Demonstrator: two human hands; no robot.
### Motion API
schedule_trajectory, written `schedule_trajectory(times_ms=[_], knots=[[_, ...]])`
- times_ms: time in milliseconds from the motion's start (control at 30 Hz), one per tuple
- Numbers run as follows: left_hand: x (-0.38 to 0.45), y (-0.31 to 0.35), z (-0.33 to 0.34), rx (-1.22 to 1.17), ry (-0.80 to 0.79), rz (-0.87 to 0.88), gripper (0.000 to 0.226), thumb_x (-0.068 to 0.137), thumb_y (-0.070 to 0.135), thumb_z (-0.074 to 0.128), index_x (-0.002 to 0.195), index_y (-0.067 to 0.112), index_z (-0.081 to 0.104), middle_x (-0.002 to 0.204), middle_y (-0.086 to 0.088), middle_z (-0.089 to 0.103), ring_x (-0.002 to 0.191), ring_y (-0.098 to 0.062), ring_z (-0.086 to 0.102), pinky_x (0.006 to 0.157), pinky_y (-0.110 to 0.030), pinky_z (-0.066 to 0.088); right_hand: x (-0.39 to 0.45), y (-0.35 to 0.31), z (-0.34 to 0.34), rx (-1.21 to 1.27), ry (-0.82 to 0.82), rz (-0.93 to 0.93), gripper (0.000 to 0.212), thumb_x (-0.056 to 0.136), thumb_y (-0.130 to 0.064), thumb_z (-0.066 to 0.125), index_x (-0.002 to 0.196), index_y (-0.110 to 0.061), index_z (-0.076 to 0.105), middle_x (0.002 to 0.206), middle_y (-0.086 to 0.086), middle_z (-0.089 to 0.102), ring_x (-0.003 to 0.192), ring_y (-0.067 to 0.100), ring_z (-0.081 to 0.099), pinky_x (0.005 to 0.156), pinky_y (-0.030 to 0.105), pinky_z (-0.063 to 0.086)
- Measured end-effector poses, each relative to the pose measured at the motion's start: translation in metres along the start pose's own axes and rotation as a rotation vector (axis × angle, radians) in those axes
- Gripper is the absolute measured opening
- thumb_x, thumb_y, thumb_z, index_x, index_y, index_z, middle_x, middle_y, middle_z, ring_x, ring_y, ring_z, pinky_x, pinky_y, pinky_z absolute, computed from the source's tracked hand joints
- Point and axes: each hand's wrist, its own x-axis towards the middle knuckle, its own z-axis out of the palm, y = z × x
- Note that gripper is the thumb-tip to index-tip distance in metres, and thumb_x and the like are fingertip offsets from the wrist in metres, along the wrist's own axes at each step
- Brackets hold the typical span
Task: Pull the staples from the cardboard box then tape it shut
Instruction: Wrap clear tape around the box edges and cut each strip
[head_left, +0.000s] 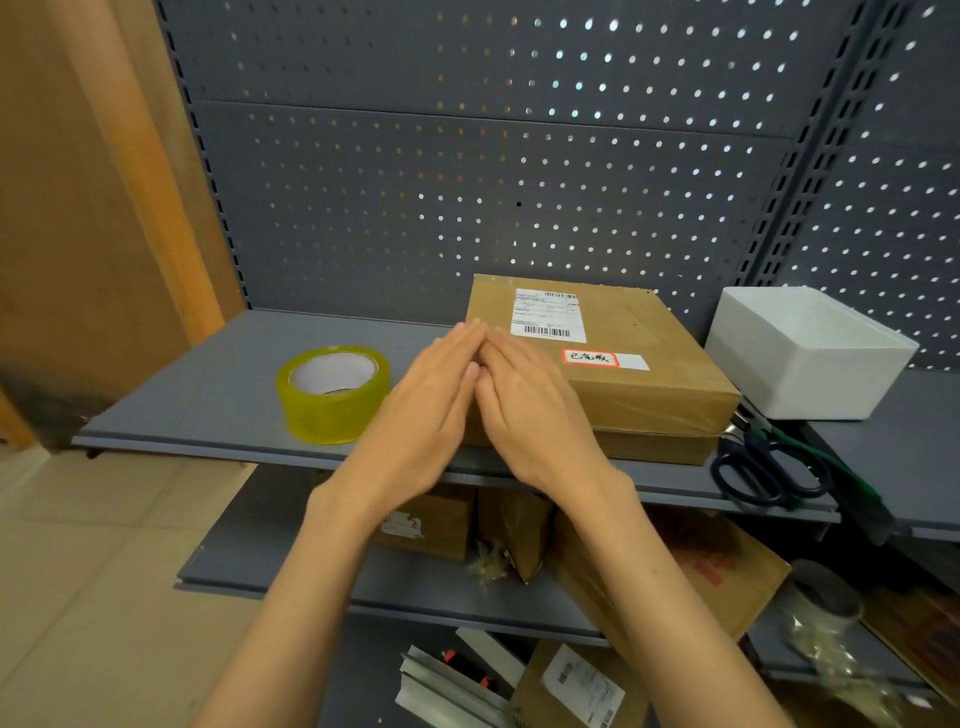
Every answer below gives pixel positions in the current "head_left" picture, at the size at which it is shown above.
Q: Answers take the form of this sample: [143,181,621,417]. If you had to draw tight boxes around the person's right hand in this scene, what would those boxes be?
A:
[473,327,637,517]

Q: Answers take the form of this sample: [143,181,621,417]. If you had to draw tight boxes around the person's left hand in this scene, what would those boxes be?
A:
[307,320,487,520]

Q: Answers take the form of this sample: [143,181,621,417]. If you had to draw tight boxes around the yellow tape roll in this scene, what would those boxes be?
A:
[275,344,391,446]

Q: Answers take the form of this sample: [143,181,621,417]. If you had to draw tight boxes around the brown cardboard box white labels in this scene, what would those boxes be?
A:
[461,273,744,468]

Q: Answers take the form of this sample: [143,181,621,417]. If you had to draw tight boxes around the black scissors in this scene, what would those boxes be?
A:
[708,410,834,506]

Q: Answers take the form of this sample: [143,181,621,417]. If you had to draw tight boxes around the white plastic bin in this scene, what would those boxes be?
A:
[704,285,921,422]

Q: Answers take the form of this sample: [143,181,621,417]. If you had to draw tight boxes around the green handled needle-nose pliers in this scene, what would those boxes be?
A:
[738,401,898,534]

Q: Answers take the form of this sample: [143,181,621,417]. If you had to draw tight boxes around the person's left forearm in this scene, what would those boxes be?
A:
[191,483,395,728]

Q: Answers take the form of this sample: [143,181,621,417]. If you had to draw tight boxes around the person's right forearm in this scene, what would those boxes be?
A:
[558,476,796,728]

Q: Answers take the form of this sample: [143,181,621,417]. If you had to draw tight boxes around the cardboard box torn white sticker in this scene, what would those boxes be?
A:
[371,483,478,562]

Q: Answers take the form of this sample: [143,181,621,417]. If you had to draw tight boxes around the cardboard box red lettering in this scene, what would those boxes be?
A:
[551,506,794,669]

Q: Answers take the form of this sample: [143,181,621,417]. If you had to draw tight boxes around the cardboard box barcode label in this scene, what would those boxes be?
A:
[509,638,650,728]

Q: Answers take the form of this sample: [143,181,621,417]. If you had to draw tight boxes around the white tape roll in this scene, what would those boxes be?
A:
[787,560,865,635]

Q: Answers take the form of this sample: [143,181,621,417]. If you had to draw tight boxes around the cardboard box red blue print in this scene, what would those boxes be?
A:
[860,584,960,706]

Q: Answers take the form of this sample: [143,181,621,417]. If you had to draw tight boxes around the white flat strips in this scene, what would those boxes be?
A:
[393,628,526,728]

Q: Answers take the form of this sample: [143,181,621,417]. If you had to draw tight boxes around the grey perforated back panel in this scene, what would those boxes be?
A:
[779,0,960,373]
[153,0,864,343]

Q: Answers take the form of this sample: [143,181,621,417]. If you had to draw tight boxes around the crumpled clear plastic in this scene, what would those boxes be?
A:
[787,614,931,728]

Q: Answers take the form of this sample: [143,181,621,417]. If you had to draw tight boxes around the brown wooden panel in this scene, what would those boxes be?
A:
[0,0,247,451]

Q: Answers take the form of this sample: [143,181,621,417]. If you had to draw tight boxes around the grey slotted upright post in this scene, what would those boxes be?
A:
[738,0,920,289]
[149,0,253,310]

